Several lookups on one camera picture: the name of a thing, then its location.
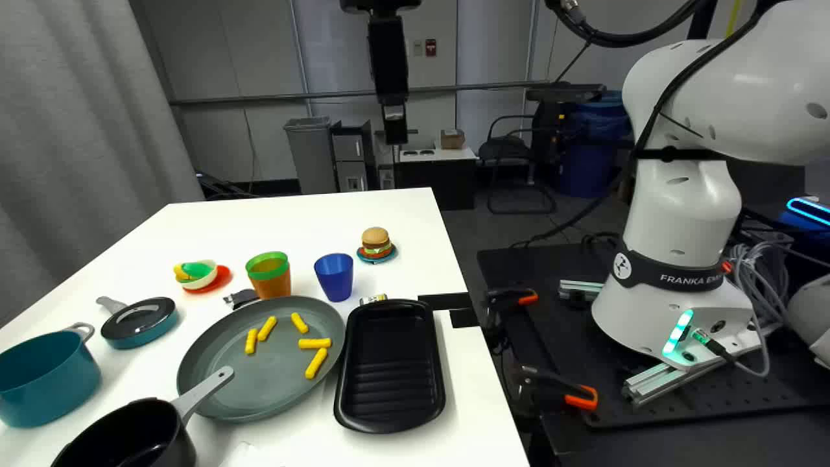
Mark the small orange black clamp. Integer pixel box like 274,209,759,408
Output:
484,284,542,317

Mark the grey drawer unit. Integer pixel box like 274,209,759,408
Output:
328,122,383,191

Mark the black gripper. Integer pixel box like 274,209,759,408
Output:
339,0,423,147

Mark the grey waste bin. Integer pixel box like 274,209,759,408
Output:
281,116,339,194

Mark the black wire chair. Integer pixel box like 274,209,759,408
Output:
477,112,559,217

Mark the grey curtain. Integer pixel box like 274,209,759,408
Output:
0,0,205,326

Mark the large orange black clamp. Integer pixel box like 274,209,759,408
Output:
515,363,600,415

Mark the black ribbed tray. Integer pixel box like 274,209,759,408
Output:
331,299,447,436

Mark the small teal frying pan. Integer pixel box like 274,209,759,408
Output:
93,292,184,353

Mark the black low cabinet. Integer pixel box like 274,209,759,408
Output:
392,144,480,213

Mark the wall switch red sticker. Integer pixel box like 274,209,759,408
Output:
410,34,441,63

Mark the small teal plate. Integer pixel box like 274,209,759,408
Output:
354,244,402,266

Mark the small orange plate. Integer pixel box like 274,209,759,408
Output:
178,262,233,295

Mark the blue plastic bin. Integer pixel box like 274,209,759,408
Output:
551,87,632,199

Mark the blue plastic cup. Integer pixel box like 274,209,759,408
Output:
311,251,354,303

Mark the teal toy pot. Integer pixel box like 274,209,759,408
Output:
0,321,104,430

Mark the short aluminium rail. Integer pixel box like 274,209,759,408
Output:
554,275,606,305

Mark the black pot grey handle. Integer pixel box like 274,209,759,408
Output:
49,363,239,467

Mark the blue glowing device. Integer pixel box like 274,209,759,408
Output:
781,194,830,242

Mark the grey round plate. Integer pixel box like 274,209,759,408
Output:
173,295,346,426

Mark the grey cable bundle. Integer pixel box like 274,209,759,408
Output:
720,242,794,378

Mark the toy burger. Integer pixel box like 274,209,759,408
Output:
358,225,396,258

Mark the long aluminium rail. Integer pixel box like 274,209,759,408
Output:
619,321,763,405

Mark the yellow green toy taco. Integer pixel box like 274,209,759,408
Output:
171,257,219,292

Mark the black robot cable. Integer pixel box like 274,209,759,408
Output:
542,0,706,51

